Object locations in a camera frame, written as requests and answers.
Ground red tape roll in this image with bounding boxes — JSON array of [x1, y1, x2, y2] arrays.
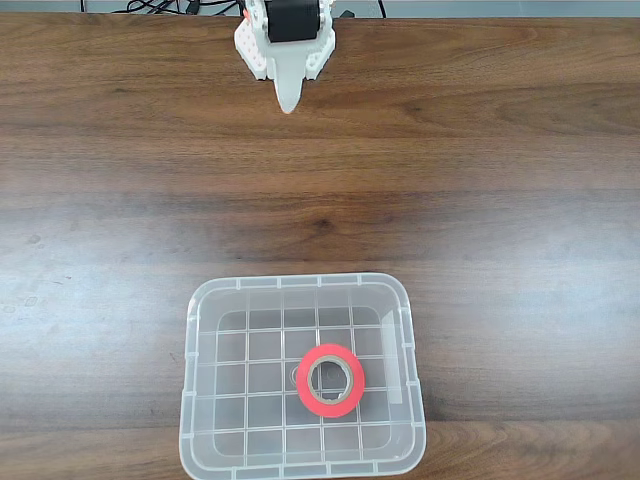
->
[[295, 342, 367, 419]]

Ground clear plastic storage box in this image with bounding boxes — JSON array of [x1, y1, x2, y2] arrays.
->
[[178, 272, 428, 480]]

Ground tangled black cable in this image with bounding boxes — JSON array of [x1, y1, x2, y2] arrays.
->
[[112, 0, 187, 16]]

